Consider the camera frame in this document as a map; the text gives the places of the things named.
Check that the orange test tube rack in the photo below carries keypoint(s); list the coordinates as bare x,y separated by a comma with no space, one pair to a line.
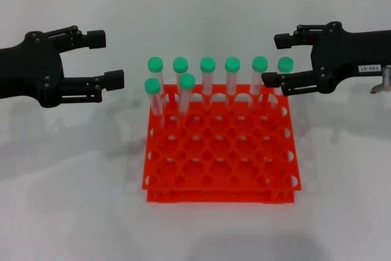
195,198

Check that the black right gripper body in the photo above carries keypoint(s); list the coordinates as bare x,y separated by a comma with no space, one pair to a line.
345,59

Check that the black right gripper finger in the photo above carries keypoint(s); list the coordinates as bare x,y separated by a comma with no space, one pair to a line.
299,38
293,82

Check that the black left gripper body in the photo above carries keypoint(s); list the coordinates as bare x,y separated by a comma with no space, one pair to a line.
27,71

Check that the clear test tube green cap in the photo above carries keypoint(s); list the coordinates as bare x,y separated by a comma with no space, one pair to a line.
187,80
260,63
285,63
232,63
180,64
155,63
208,64
152,85

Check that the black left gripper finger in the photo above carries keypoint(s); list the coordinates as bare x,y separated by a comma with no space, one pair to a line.
82,39
91,85

